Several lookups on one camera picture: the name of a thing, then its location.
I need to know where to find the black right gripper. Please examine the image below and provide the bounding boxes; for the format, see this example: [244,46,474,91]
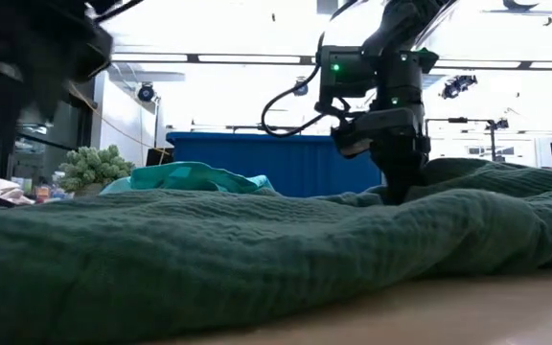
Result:
[332,107,431,205]

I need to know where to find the teal shirt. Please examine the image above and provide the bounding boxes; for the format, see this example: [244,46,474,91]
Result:
[99,161,277,196]

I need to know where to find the dark green knit garment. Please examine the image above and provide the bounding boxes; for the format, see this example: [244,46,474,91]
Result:
[0,157,552,345]

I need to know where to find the black metal gantry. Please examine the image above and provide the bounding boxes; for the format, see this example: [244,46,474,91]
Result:
[424,117,510,163]

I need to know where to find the black ceiling spotlight cluster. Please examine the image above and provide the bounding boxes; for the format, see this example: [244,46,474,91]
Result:
[441,74,478,101]

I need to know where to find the potted green succulent plant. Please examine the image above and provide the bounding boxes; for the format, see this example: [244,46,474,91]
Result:
[57,145,137,197]

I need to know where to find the blue plastic bin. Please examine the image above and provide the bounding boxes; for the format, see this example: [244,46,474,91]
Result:
[165,131,385,198]

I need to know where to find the black speaker box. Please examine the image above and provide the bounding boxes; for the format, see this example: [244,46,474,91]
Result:
[145,147,174,168]

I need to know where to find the white crumpled cloth pile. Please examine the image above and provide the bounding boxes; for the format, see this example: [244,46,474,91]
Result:
[0,174,35,206]

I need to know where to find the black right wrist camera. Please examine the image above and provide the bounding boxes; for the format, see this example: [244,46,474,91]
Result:
[317,46,379,114]

